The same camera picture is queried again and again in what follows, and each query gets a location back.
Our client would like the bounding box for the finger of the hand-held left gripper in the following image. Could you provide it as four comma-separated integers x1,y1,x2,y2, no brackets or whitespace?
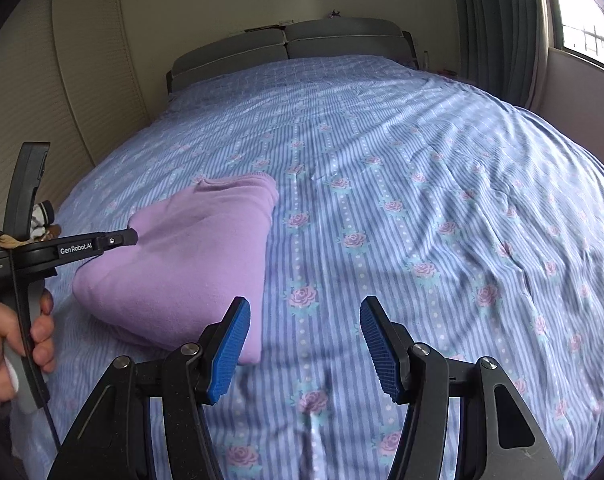
56,228,139,263

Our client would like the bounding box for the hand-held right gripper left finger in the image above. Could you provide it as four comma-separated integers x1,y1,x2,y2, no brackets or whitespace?
46,296,251,480

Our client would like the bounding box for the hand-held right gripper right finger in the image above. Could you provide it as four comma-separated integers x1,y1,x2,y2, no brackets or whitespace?
359,296,565,480

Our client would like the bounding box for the purple sweatshirt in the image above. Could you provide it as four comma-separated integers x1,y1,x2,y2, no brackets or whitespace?
73,172,279,366

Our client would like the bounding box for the white printed folded garment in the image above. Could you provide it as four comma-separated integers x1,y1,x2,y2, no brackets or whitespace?
30,200,57,238

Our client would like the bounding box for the blue striped floral bedsheet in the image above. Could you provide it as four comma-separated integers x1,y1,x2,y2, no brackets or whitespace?
12,57,604,480

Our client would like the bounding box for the grey headboard cushion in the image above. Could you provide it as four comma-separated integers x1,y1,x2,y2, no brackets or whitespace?
284,18,415,63
171,27,289,95

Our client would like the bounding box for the grey-green curtain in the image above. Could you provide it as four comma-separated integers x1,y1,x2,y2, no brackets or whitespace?
449,0,550,107

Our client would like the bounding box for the window with metal grille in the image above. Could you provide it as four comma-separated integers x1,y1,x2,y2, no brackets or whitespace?
542,0,604,82

